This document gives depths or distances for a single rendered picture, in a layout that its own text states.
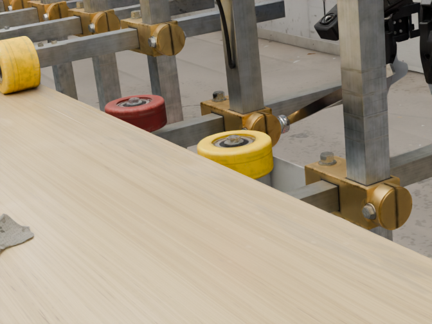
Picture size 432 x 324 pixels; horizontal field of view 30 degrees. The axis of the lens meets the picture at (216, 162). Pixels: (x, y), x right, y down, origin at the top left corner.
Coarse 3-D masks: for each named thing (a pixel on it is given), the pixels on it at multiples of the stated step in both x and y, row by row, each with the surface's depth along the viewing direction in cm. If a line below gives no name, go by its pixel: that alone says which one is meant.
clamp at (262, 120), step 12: (228, 96) 119; (204, 108) 117; (216, 108) 114; (228, 108) 113; (264, 108) 111; (228, 120) 112; (240, 120) 109; (252, 120) 108; (264, 120) 108; (276, 120) 109; (264, 132) 108; (276, 132) 109
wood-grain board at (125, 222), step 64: (0, 128) 104; (64, 128) 100; (128, 128) 97; (0, 192) 80; (64, 192) 78; (128, 192) 76; (192, 192) 74; (256, 192) 73; (0, 256) 65; (64, 256) 64; (128, 256) 63; (192, 256) 61; (256, 256) 60; (320, 256) 59; (384, 256) 58; (0, 320) 55; (64, 320) 54; (128, 320) 53; (192, 320) 52; (256, 320) 52; (320, 320) 51; (384, 320) 50
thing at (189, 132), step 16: (288, 96) 119; (304, 96) 119; (320, 96) 121; (272, 112) 117; (288, 112) 118; (176, 128) 110; (192, 128) 111; (208, 128) 112; (176, 144) 110; (192, 144) 111
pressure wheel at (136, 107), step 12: (132, 96) 110; (144, 96) 109; (156, 96) 108; (108, 108) 105; (120, 108) 104; (132, 108) 104; (144, 108) 103; (156, 108) 104; (132, 120) 103; (144, 120) 104; (156, 120) 105
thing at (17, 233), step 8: (8, 216) 68; (0, 224) 67; (8, 224) 68; (16, 224) 69; (0, 232) 67; (8, 232) 68; (16, 232) 68; (24, 232) 69; (32, 232) 69; (0, 240) 67; (8, 240) 67; (16, 240) 67; (24, 240) 67; (0, 248) 66
